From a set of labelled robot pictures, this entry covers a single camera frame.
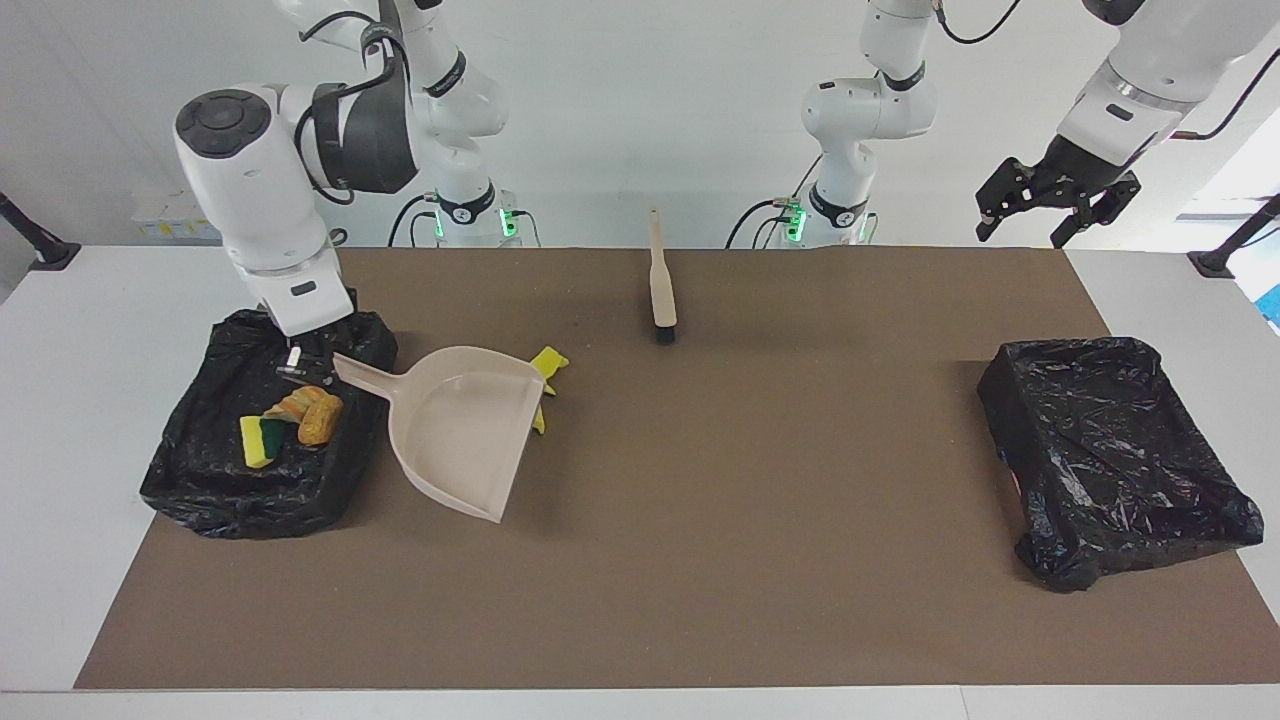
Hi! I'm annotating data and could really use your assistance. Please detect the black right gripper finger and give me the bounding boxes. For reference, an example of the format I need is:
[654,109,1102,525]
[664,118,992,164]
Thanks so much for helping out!
[278,345,333,386]

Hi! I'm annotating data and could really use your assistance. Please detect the orange striped bread piece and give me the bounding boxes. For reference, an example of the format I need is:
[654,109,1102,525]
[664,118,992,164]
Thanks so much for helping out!
[262,385,329,425]

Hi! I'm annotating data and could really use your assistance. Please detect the brown bread roll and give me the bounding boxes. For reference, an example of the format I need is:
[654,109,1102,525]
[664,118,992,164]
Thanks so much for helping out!
[297,395,344,447]

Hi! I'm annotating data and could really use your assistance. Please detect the green and yellow sponge piece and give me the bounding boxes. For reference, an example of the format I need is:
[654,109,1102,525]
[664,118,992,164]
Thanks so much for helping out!
[239,415,291,470]

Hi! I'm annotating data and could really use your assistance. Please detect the beige plastic dustpan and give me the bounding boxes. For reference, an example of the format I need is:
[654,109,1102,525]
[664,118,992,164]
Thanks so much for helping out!
[332,345,547,524]

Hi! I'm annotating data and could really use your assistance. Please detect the beige hand brush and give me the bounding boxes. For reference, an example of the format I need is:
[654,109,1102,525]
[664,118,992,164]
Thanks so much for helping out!
[649,208,679,346]

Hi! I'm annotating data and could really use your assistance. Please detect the black bag lined bin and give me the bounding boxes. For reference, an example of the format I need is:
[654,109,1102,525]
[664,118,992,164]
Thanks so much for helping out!
[977,336,1265,593]
[140,308,399,541]

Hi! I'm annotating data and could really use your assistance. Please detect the brown table mat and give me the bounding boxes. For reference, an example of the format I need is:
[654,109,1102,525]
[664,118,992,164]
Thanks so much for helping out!
[73,247,1280,691]

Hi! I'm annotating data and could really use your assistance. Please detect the black right base cable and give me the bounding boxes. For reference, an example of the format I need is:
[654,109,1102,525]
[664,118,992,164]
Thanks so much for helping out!
[388,193,441,248]

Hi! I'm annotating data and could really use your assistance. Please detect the black base cable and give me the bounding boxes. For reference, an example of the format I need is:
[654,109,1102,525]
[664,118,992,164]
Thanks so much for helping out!
[727,197,801,249]
[388,193,441,248]

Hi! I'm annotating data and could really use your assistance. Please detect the black camera stand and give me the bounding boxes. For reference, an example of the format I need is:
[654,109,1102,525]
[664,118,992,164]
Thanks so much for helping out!
[0,192,81,271]
[1188,195,1280,279]

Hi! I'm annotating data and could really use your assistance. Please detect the left arm gripper cable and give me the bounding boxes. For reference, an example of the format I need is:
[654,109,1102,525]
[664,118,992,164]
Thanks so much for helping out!
[933,0,1280,143]

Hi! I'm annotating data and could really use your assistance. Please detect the arm gripper cable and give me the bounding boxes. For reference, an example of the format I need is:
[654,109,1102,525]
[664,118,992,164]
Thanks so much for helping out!
[294,0,413,206]
[933,0,1280,143]

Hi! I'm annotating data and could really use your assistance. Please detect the white boxes by wall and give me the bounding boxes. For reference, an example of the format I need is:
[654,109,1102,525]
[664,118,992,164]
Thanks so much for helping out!
[132,190,219,241]

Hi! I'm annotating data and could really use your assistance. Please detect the black left base cable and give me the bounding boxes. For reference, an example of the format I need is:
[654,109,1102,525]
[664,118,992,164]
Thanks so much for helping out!
[727,197,801,249]

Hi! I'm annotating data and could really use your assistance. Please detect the right arm gripper cable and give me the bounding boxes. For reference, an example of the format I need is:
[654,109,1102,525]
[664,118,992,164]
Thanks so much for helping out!
[294,0,413,206]

